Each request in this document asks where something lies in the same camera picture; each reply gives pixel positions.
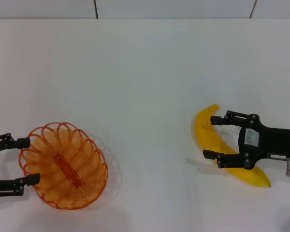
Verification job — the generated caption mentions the orange wire basket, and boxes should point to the orange wire basket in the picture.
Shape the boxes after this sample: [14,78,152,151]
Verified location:
[18,122,109,210]

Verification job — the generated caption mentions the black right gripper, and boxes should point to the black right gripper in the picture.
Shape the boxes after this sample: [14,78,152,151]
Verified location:
[203,110,290,170]

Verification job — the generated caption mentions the yellow banana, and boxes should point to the yellow banana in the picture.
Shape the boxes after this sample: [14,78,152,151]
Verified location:
[194,104,272,188]

